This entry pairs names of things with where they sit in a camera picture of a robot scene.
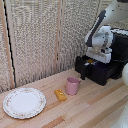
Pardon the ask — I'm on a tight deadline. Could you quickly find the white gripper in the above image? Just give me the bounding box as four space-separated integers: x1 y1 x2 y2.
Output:
85 47 113 65

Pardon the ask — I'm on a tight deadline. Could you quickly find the yellow food piece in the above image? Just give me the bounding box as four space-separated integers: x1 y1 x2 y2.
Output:
86 59 95 65

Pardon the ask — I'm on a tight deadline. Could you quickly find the pink mug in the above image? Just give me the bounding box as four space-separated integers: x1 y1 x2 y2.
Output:
65 76 82 96

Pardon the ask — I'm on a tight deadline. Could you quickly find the yellow bread block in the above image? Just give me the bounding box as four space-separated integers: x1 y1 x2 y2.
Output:
54 88 68 102

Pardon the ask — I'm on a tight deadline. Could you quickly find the white floral rim plate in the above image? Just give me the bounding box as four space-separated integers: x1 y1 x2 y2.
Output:
2 87 47 120

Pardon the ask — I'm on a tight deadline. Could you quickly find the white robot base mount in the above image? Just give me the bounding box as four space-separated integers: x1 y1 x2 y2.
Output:
112 103 128 128

